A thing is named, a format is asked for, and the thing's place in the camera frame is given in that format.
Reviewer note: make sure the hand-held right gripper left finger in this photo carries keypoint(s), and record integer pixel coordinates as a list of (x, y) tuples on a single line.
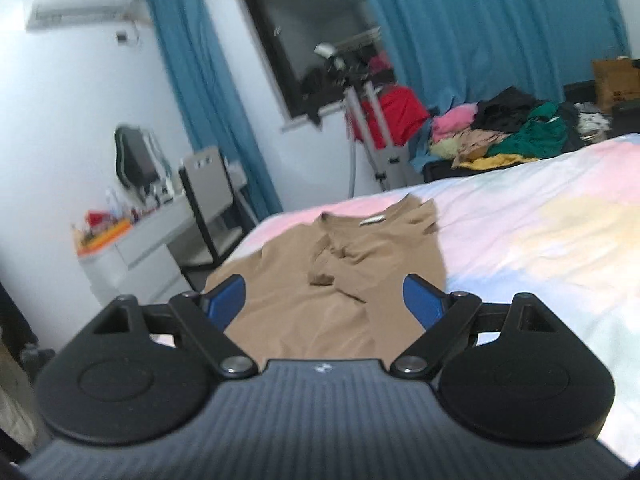
[(226, 297)]

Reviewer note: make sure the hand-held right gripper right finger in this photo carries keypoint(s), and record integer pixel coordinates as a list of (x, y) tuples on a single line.
[(419, 296)]

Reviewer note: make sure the tan t-shirt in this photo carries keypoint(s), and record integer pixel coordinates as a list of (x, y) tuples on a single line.
[(320, 285)]

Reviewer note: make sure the grey clothes rack stand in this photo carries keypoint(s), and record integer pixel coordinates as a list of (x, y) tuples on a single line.
[(372, 125)]

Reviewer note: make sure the white dresser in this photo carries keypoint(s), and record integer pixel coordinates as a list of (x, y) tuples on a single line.
[(135, 250)]

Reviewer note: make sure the grey chair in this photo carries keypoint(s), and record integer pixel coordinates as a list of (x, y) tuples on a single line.
[(212, 195)]

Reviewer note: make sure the pastel tie-dye bed sheet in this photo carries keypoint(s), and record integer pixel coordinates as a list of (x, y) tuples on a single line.
[(525, 240)]

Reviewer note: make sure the clutter of small desk bottles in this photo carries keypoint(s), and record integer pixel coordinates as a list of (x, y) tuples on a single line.
[(107, 222)]

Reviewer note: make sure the yellow garment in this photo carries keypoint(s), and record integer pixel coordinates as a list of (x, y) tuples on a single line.
[(487, 161)]

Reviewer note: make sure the beige garment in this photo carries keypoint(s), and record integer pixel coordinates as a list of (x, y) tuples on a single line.
[(475, 142)]

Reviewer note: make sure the vanity mirror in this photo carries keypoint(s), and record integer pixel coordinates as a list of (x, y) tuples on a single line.
[(134, 157)]

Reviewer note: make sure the pink garment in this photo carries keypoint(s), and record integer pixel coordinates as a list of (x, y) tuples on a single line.
[(452, 120)]

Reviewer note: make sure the red garment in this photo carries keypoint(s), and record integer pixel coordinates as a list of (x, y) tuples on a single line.
[(400, 110)]

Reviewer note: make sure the green garment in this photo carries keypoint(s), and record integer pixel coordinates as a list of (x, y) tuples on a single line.
[(535, 135)]

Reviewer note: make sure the black garment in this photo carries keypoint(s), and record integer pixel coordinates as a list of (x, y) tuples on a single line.
[(505, 107)]

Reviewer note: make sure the blue curtain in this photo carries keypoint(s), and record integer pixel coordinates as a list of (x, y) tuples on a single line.
[(210, 90), (490, 25)]

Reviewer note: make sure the dark window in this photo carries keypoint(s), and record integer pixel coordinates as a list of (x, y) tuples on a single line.
[(310, 30)]

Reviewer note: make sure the cardboard box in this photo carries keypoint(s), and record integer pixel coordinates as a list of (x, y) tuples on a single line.
[(616, 82)]

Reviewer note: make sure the white air conditioner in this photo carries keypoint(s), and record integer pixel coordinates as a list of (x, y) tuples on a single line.
[(82, 2)]

